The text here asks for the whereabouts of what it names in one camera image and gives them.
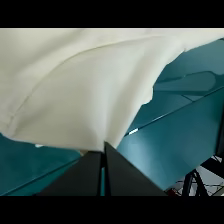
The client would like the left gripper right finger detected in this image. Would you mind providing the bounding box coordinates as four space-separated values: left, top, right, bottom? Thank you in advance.
103 141 168 197

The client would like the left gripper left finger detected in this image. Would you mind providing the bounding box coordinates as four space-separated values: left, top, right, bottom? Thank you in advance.
38 150 105 197

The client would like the cream white T-shirt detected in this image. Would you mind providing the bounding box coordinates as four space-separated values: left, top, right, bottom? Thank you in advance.
0 28 224 153

